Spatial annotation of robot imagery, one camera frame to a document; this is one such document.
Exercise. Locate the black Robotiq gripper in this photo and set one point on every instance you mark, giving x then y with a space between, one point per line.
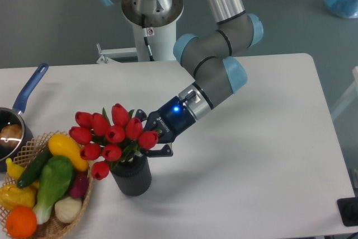
173 118

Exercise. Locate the red tulip bouquet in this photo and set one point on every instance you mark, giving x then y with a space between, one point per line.
110 142

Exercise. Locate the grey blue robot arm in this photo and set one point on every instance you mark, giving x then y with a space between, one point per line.
210 60

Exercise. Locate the dark grey ribbed vase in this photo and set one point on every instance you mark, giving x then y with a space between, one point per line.
133 179

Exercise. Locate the purple red radish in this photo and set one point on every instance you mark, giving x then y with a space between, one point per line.
79 186

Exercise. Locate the yellow squash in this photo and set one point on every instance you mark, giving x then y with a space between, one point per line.
63 145

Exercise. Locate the green bok choy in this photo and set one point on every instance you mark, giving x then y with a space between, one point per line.
55 180

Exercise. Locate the white garlic bulb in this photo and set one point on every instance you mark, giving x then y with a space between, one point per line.
67 209

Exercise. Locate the green cucumber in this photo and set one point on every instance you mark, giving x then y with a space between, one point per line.
33 170

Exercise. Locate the bread roll in pan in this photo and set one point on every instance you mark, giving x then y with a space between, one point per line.
11 135

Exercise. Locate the yellow banana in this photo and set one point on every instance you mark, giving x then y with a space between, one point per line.
14 171

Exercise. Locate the yellow bell pepper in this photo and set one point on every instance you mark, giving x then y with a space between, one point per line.
13 197

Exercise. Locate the orange fruit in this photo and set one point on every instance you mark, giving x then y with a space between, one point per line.
21 222

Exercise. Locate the black device at edge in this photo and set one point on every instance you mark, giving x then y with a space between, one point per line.
348 211

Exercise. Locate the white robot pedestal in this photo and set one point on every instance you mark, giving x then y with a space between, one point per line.
151 43

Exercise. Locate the blue handled saucepan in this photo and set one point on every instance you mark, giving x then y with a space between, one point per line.
10 116

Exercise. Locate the white frame at right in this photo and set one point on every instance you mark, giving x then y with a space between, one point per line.
349 95

